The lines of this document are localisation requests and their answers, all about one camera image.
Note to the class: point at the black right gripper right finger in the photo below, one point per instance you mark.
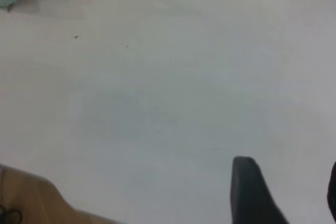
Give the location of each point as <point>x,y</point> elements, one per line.
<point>333,190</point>

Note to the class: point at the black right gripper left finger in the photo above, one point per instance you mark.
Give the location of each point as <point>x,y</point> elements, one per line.
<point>249,195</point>

